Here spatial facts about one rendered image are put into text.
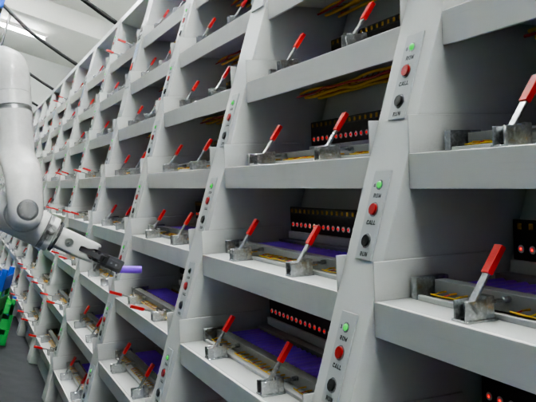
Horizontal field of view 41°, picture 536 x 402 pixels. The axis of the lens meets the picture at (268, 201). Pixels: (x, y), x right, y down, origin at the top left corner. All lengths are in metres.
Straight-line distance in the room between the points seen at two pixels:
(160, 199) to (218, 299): 0.73
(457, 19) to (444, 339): 0.41
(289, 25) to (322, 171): 0.59
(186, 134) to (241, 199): 0.73
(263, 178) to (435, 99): 0.49
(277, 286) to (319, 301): 0.15
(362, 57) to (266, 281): 0.41
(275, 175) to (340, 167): 0.24
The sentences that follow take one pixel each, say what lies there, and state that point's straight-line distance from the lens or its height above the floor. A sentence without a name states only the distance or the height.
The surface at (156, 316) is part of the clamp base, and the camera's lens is 1.83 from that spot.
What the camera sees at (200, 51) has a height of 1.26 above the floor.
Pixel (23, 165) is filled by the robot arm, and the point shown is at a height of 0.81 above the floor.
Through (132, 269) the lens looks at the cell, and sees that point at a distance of 1.81.
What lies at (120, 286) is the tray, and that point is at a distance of 2.24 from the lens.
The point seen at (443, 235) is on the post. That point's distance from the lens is 0.98.
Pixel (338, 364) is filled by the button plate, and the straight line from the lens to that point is 0.97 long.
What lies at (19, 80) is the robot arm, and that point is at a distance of 1.82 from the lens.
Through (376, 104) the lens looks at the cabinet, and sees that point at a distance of 1.48.
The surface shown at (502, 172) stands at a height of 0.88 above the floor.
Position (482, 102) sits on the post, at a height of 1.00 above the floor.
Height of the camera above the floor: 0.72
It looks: 5 degrees up
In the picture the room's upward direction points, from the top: 14 degrees clockwise
